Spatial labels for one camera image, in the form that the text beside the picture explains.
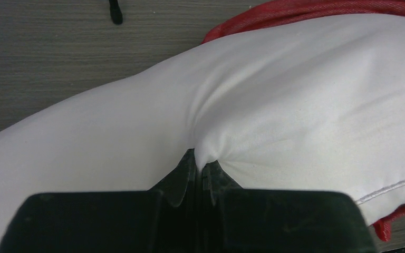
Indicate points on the black tripod stand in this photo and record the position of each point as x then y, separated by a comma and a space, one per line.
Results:
115, 12

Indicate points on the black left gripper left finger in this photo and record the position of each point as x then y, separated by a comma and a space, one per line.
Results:
160, 219

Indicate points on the red patterned pillowcase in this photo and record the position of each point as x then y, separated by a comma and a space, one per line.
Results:
276, 13

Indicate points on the white pillow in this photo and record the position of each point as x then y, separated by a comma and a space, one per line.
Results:
313, 105

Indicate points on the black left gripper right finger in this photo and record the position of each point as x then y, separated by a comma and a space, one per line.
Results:
236, 219

